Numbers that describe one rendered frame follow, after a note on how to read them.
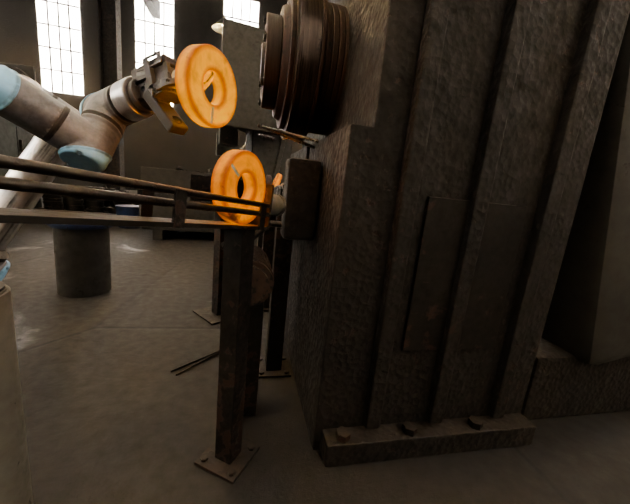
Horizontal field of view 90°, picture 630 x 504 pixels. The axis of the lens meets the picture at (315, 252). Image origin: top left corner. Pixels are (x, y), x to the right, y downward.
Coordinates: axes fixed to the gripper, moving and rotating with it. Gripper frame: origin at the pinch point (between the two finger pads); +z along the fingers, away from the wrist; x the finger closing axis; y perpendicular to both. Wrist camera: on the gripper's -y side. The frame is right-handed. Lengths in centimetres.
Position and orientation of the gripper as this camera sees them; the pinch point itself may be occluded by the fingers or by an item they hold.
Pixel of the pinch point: (208, 78)
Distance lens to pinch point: 79.1
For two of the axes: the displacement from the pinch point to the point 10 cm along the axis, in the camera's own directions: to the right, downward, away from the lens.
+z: 9.1, -1.0, -4.0
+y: -1.6, -9.8, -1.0
